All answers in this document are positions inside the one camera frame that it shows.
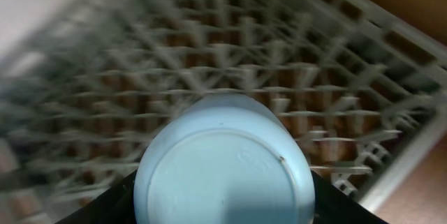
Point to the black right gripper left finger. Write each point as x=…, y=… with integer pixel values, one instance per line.
x=115, y=206

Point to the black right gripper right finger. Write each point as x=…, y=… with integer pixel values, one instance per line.
x=334, y=207

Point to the grey dishwasher rack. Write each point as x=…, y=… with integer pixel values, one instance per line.
x=87, y=88

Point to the light blue cup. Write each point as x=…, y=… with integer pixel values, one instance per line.
x=226, y=159

